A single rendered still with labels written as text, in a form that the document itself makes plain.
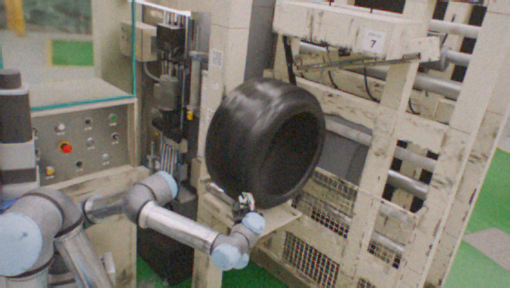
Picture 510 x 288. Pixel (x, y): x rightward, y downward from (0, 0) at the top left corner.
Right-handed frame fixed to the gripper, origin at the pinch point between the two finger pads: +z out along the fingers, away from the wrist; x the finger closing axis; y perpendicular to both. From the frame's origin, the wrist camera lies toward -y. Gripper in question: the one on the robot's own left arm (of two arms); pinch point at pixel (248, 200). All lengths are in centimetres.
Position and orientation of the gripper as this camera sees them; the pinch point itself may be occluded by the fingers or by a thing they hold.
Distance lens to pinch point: 167.6
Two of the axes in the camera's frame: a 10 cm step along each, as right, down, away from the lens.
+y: -2.3, -8.5, -4.7
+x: -9.7, 1.7, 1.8
